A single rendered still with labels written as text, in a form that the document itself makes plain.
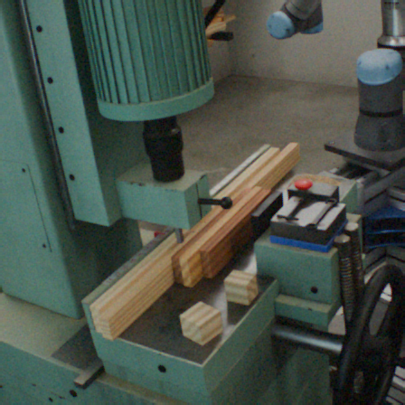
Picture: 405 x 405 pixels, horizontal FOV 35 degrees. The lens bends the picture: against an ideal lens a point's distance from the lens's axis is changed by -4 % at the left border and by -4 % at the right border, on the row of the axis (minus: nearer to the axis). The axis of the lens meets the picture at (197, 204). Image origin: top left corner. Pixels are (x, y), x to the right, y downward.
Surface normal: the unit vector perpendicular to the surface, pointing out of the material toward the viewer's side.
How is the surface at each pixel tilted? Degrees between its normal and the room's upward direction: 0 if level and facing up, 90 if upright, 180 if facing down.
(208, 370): 90
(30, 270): 90
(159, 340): 0
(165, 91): 90
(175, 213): 90
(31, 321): 0
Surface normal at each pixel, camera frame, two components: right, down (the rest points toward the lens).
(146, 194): -0.53, 0.46
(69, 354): -0.14, -0.88
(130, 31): -0.11, 0.47
